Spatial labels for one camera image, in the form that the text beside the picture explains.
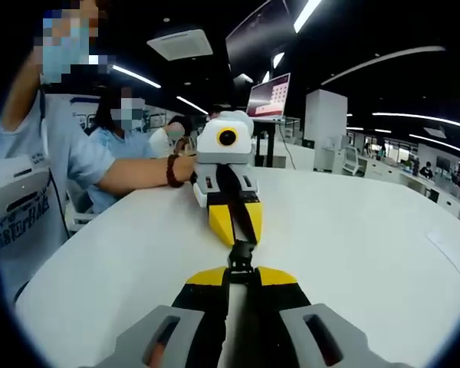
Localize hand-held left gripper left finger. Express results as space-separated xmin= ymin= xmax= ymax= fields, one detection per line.
xmin=97 ymin=267 xmax=232 ymax=368

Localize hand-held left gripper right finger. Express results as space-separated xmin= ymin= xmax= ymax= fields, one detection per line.
xmin=252 ymin=267 xmax=388 ymax=368

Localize person's right hand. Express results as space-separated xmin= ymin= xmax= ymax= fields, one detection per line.
xmin=179 ymin=153 xmax=199 ymax=185

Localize short ceiling light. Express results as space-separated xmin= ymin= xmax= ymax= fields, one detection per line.
xmin=175 ymin=95 xmax=210 ymax=116
xmin=112 ymin=64 xmax=163 ymax=90

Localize black monitor stand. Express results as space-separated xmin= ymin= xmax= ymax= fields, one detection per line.
xmin=252 ymin=117 xmax=289 ymax=169

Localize computer monitor with red screen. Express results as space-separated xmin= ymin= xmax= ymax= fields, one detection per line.
xmin=246 ymin=72 xmax=293 ymax=121

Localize small white column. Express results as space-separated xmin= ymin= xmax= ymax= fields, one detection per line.
xmin=304 ymin=88 xmax=349 ymax=174

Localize white office chair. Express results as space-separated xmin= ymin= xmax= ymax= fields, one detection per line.
xmin=342 ymin=146 xmax=360 ymax=177
xmin=66 ymin=190 xmax=97 ymax=234

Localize white ceiling air conditioner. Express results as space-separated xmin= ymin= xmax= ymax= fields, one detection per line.
xmin=146 ymin=30 xmax=215 ymax=63

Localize dark hanging display panel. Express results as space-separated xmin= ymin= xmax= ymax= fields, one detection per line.
xmin=225 ymin=0 xmax=293 ymax=84

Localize white office desk row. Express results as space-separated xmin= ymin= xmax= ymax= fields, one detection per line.
xmin=347 ymin=153 xmax=460 ymax=233

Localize long ceiling light strip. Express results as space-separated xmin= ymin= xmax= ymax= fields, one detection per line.
xmin=292 ymin=0 xmax=324 ymax=34

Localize white paper sheet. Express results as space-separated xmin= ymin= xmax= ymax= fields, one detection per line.
xmin=424 ymin=227 xmax=460 ymax=266

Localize person in light-blue shirt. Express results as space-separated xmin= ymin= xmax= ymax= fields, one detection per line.
xmin=0 ymin=87 xmax=118 ymax=304

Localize straight ceiling light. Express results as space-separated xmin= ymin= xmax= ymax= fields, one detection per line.
xmin=371 ymin=111 xmax=460 ymax=134
xmin=408 ymin=133 xmax=460 ymax=150

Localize white chest device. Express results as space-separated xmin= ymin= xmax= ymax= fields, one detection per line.
xmin=0 ymin=156 xmax=52 ymax=224

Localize brown bead bracelet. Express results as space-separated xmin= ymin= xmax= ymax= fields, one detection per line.
xmin=165 ymin=153 xmax=186 ymax=189

